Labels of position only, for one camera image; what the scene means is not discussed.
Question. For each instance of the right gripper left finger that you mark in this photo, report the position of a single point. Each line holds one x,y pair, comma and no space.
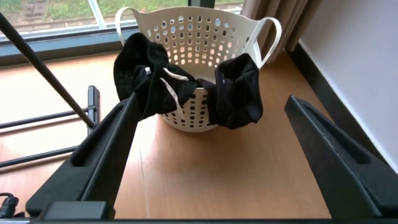
59,193

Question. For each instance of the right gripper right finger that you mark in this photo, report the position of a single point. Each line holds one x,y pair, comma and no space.
342,186

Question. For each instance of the black clothes rack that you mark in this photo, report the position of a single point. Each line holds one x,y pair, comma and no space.
40,67

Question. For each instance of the white laundry basket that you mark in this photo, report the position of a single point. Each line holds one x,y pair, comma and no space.
192,34

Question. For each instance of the window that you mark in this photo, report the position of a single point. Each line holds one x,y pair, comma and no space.
62,12

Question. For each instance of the beige curtain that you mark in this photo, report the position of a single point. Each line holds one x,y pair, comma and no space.
280,12

